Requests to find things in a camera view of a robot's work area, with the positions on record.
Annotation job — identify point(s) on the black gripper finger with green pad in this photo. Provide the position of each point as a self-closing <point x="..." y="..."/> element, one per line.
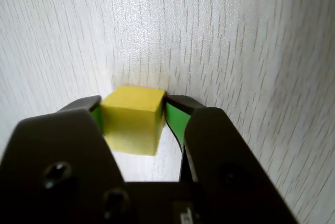
<point x="222" y="150"/>
<point x="57" y="150"/>

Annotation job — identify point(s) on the yellow foam cube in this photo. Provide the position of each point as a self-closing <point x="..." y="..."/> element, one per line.
<point x="133" y="120"/>

